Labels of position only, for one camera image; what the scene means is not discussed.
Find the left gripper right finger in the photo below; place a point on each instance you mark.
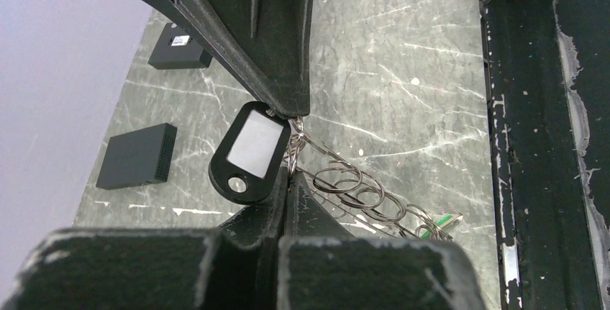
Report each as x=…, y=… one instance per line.
x=322, y=266

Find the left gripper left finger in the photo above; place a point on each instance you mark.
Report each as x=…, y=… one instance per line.
x=232, y=266

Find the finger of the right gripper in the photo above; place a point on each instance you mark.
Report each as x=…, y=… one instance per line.
x=275, y=35
x=198, y=18

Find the black key tag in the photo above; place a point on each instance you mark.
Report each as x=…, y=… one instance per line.
x=244, y=167

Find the right black box with label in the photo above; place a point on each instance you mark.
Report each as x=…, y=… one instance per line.
x=176, y=50

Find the green key tag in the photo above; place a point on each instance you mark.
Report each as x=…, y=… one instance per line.
x=441, y=229

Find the left black box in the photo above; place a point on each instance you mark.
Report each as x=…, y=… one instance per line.
x=138, y=158

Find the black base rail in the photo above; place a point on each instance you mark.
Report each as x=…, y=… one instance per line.
x=546, y=65

